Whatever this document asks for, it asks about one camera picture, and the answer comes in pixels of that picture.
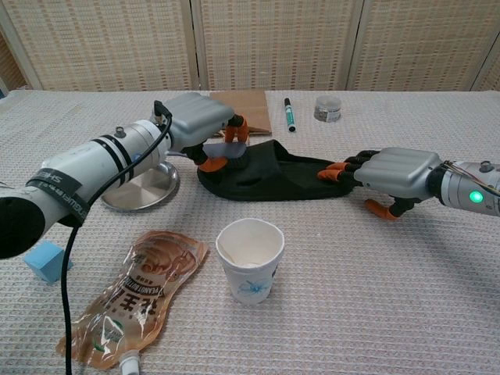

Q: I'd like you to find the blue foam cube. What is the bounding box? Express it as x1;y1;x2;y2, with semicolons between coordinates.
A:
23;240;74;284

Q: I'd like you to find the brown paper bag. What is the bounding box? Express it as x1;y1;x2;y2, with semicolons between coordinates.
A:
209;90;273;138

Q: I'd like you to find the small clear glass jar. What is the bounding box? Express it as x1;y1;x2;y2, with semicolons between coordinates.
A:
314;95;343;123

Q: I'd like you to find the green black marker pen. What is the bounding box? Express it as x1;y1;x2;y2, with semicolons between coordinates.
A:
283;97;298;133

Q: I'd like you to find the brown peanut butter pouch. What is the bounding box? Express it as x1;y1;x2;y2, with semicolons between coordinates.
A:
55;230;210;375

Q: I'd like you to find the right robot hand silver orange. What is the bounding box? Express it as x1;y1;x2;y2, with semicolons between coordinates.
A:
316;147;442;220

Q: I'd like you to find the white woven fringed tablecloth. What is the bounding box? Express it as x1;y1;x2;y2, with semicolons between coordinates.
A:
0;89;500;375

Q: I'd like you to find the white paper cup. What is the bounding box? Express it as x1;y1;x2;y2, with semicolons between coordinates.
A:
215;218;285;305

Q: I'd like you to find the left robot hand silver orange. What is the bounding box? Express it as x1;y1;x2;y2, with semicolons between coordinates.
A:
159;92;250;173

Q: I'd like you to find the round stainless steel plate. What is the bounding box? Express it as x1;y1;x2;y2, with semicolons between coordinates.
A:
101;162;180;212

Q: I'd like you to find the black slipper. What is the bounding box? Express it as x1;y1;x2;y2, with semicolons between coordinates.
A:
197;139;359;202

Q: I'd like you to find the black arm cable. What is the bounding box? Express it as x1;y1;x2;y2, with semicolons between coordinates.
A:
60;100;175;375

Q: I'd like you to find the woven bamboo screen panel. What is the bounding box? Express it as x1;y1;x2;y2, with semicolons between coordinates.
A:
351;0;493;93
191;0;366;93
0;0;198;93
0;29;30;93
472;38;500;93

